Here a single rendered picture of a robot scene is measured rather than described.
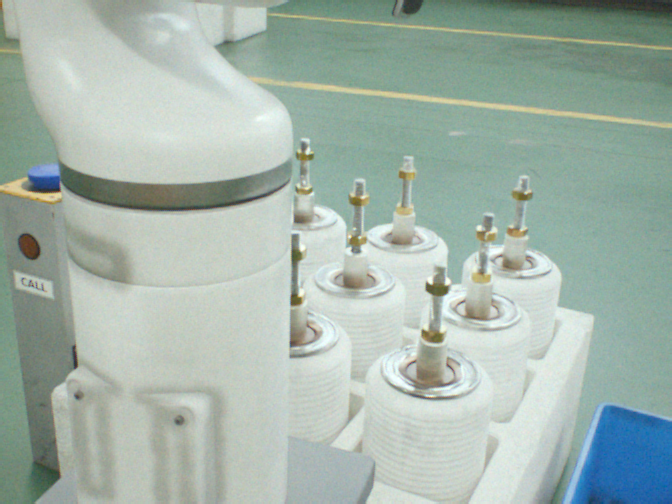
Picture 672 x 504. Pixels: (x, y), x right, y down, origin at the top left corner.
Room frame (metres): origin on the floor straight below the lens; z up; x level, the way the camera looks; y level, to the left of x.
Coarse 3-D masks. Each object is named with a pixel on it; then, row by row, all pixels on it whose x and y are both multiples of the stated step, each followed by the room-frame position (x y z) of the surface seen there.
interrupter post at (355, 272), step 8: (344, 256) 0.69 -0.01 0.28; (352, 256) 0.68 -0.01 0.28; (360, 256) 0.68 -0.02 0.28; (344, 264) 0.69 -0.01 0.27; (352, 264) 0.68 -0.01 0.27; (360, 264) 0.68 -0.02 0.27; (344, 272) 0.69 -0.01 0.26; (352, 272) 0.68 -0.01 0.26; (360, 272) 0.68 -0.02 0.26; (344, 280) 0.69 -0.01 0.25; (352, 280) 0.68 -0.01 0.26; (360, 280) 0.68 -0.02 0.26
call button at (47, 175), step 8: (32, 168) 0.75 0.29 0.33; (40, 168) 0.75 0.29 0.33; (48, 168) 0.75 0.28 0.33; (56, 168) 0.75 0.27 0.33; (32, 176) 0.73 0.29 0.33; (40, 176) 0.73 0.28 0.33; (48, 176) 0.73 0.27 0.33; (56, 176) 0.73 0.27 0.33; (40, 184) 0.73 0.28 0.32; (48, 184) 0.73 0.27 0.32; (56, 184) 0.73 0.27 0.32
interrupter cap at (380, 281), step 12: (336, 264) 0.72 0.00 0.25; (372, 264) 0.72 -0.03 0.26; (324, 276) 0.69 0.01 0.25; (336, 276) 0.70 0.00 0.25; (372, 276) 0.70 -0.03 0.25; (384, 276) 0.70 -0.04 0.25; (324, 288) 0.67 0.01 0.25; (336, 288) 0.67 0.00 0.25; (348, 288) 0.67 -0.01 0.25; (360, 288) 0.67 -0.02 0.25; (372, 288) 0.67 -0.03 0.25; (384, 288) 0.67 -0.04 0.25
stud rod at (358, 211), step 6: (360, 180) 0.69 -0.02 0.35; (354, 186) 0.69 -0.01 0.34; (360, 186) 0.69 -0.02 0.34; (354, 192) 0.69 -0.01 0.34; (360, 192) 0.69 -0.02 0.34; (354, 210) 0.69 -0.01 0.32; (360, 210) 0.69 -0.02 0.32; (354, 216) 0.69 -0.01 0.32; (360, 216) 0.69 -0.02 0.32; (354, 222) 0.69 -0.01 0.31; (360, 222) 0.69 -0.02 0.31; (354, 228) 0.69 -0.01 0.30; (360, 228) 0.69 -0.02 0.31; (354, 234) 0.69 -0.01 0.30; (360, 234) 0.69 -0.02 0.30; (354, 246) 0.69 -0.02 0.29; (360, 246) 0.69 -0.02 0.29; (354, 252) 0.69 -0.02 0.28; (360, 252) 0.69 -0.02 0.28
